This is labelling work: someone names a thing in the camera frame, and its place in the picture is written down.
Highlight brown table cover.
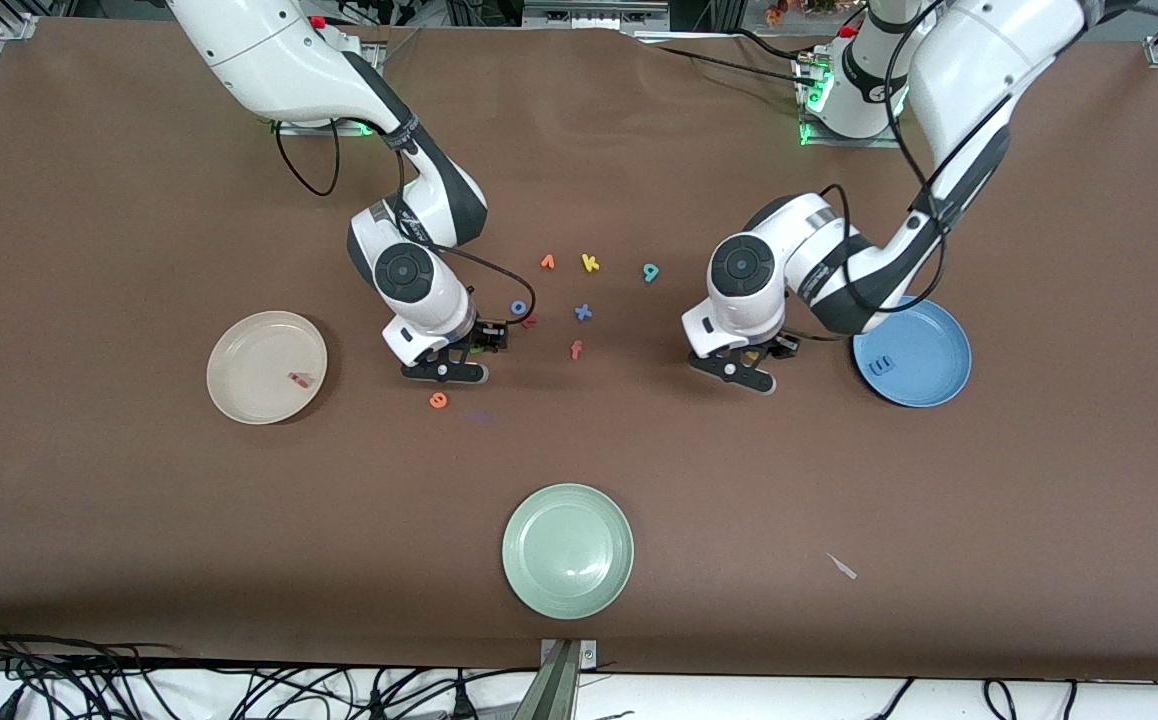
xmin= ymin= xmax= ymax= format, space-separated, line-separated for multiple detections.
xmin=0 ymin=18 xmax=1158 ymax=683

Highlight blue round plate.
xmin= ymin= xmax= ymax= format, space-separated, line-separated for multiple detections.
xmin=852 ymin=294 xmax=973 ymax=409

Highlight beige round plate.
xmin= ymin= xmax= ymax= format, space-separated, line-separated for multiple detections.
xmin=206 ymin=310 xmax=329 ymax=426

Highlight green round plate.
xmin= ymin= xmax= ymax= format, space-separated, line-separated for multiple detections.
xmin=501 ymin=483 xmax=635 ymax=621

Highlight grey power strip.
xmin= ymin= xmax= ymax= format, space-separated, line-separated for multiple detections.
xmin=522 ymin=3 xmax=670 ymax=29

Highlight orange dried flowers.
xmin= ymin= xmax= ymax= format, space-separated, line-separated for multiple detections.
xmin=764 ymin=0 xmax=840 ymax=26

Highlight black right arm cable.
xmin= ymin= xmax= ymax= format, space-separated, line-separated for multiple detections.
xmin=276 ymin=120 xmax=537 ymax=326

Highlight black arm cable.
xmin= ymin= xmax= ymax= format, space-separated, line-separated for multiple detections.
xmin=784 ymin=0 xmax=1015 ymax=343
xmin=276 ymin=120 xmax=537 ymax=326

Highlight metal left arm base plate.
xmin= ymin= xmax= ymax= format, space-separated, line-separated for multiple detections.
xmin=797 ymin=55 xmax=905 ymax=149

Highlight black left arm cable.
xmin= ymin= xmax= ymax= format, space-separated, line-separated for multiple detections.
xmin=784 ymin=0 xmax=1015 ymax=343

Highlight silver bracket plate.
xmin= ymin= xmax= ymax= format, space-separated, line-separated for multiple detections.
xmin=539 ymin=640 xmax=599 ymax=669

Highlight grey metal post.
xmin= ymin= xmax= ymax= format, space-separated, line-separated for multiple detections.
xmin=511 ymin=640 xmax=582 ymax=720

